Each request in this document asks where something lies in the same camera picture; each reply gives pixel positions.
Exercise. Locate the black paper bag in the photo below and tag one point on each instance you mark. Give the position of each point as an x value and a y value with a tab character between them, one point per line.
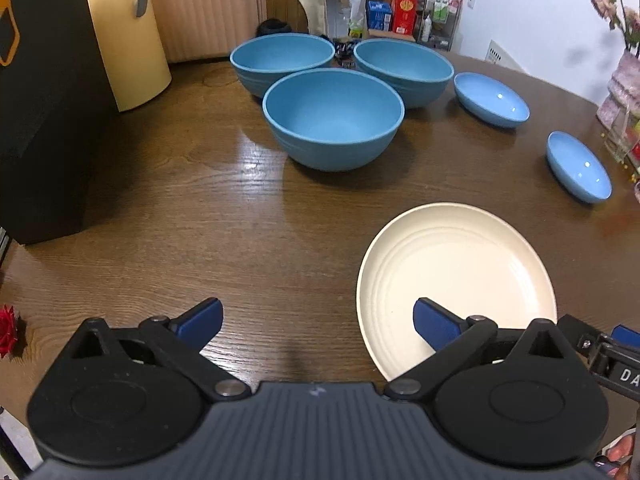
45	110

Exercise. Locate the pink suitcase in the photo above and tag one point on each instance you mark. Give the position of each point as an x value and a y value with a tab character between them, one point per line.
210	10

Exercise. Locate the cream plate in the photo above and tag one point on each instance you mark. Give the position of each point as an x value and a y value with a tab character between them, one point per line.
450	270

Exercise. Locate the yellow thermos jug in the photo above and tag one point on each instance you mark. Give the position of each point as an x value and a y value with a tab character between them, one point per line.
135	45

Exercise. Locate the large blue bowl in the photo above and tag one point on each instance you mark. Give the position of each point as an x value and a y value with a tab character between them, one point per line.
282	57
332	115
402	67

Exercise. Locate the small blue plate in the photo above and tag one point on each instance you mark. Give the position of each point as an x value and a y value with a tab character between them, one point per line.
492	97
577	165

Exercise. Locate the glass tumbler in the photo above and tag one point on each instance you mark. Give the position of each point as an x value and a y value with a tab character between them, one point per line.
620	135

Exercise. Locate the black cylinder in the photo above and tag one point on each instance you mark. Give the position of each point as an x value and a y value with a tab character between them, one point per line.
273	26

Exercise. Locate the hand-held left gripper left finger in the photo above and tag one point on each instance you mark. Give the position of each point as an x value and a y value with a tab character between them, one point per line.
202	317

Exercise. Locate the pink patterned vase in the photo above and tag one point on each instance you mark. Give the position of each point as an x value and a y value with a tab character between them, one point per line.
622	85

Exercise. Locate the blue box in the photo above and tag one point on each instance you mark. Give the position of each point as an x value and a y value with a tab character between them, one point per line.
378	14

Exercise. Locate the person's right hand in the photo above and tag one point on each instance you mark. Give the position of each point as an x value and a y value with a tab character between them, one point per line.
625	452

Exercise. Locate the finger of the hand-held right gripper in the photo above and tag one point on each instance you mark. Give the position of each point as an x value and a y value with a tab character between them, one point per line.
627	334
575	332

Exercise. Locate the red artificial flower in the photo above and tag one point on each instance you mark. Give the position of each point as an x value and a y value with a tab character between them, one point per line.
7	327

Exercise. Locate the white plastic bag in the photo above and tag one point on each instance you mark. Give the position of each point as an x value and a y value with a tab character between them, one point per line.
360	5

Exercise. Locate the dried flowers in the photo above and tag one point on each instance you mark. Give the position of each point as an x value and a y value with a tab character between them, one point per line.
605	2

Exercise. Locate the red box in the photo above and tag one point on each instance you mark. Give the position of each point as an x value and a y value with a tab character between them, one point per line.
404	12

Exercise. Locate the metal storage rack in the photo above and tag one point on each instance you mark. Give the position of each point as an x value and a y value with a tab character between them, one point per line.
440	20

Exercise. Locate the white flat panel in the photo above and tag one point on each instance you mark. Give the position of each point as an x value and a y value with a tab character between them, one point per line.
505	57

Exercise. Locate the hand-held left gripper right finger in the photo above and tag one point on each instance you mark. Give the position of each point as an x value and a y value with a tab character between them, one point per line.
432	322

